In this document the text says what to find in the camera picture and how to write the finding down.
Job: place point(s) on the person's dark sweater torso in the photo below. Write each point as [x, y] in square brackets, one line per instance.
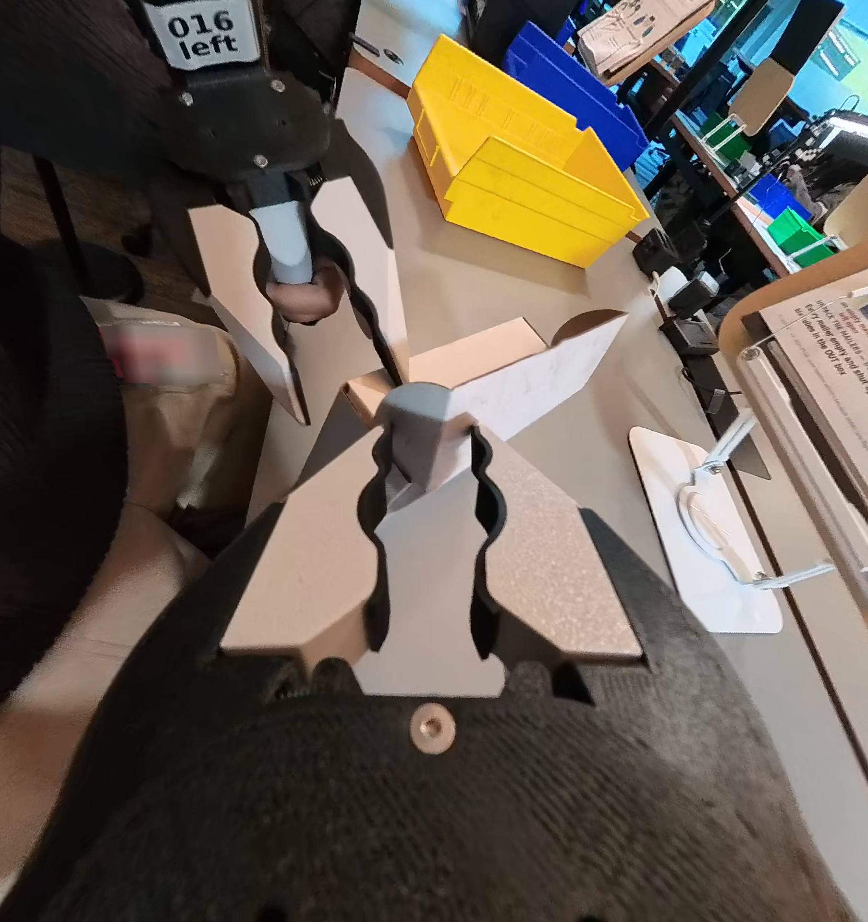
[37, 468]

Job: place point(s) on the white cardboard mailer box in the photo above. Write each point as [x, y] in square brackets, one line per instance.
[534, 374]

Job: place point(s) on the black round floor base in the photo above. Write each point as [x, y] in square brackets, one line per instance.
[113, 277]

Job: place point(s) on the small blue bin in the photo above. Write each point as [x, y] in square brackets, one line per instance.
[779, 198]

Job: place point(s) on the grey desk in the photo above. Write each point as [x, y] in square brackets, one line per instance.
[621, 374]

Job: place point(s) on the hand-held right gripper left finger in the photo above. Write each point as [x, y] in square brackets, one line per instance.
[297, 576]

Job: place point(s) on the black power adapter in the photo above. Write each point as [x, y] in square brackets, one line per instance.
[697, 295]

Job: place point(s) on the green plastic bin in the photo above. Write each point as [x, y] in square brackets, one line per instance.
[725, 142]
[801, 238]

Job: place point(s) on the black charging dock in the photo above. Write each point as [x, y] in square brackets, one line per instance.
[657, 252]

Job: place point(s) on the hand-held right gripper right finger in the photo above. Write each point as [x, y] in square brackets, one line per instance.
[556, 576]

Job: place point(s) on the blue plastic bin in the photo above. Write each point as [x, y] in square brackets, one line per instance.
[578, 79]

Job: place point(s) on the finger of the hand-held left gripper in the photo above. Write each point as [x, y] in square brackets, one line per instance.
[239, 274]
[365, 238]

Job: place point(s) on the white instruction sheet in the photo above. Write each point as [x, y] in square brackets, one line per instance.
[844, 374]

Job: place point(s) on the yellow plastic bin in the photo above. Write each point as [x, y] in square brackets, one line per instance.
[520, 180]

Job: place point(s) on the beige instruction sheet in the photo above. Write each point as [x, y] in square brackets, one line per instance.
[643, 36]

